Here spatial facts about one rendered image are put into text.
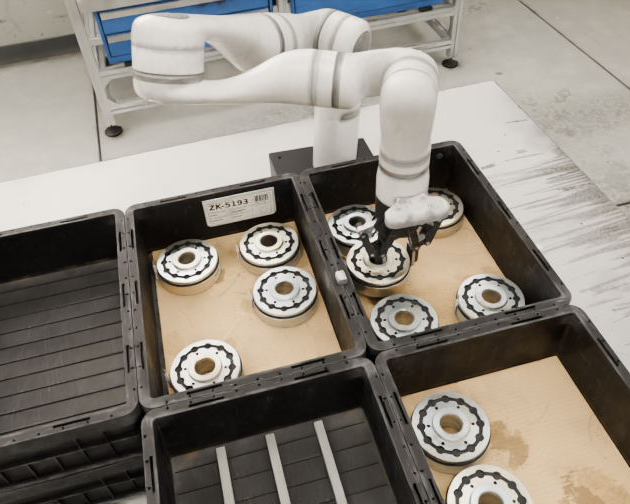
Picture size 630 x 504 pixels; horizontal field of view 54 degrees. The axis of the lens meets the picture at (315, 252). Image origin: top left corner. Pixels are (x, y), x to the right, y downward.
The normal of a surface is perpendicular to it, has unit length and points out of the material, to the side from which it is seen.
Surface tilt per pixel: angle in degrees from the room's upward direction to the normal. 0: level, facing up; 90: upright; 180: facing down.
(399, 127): 107
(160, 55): 69
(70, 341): 0
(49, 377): 0
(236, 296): 0
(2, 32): 90
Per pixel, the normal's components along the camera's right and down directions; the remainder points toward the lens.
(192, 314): -0.04, -0.69
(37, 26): 0.29, 0.68
